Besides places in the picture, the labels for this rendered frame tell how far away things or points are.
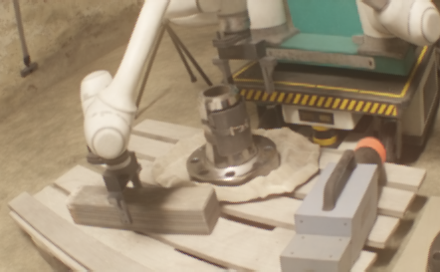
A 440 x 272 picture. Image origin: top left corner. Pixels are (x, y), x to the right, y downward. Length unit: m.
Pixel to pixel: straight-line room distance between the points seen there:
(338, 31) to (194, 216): 0.81
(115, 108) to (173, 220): 0.36
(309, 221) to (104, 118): 0.46
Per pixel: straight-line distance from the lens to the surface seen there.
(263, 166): 1.46
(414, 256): 1.31
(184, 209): 1.29
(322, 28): 1.76
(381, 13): 1.29
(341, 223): 1.01
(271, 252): 1.21
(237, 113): 1.44
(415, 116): 1.70
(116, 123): 1.07
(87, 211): 1.45
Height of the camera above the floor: 0.91
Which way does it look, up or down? 24 degrees down
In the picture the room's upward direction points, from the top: 13 degrees counter-clockwise
